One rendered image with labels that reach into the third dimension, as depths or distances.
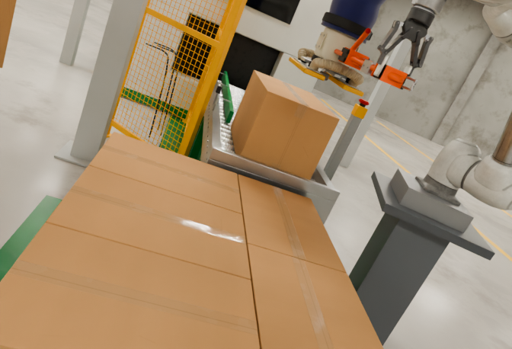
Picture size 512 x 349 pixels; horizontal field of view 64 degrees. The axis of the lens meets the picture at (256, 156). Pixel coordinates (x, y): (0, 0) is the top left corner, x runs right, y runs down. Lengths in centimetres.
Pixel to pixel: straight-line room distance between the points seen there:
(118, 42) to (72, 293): 181
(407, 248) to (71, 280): 150
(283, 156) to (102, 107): 120
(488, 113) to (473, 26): 254
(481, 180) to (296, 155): 84
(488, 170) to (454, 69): 1138
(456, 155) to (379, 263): 61
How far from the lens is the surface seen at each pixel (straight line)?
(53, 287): 104
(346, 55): 167
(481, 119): 1366
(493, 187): 194
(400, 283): 217
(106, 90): 266
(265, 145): 205
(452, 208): 199
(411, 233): 205
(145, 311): 104
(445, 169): 203
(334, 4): 188
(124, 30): 258
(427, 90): 1313
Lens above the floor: 123
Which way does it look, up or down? 17 degrees down
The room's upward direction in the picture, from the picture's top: 24 degrees clockwise
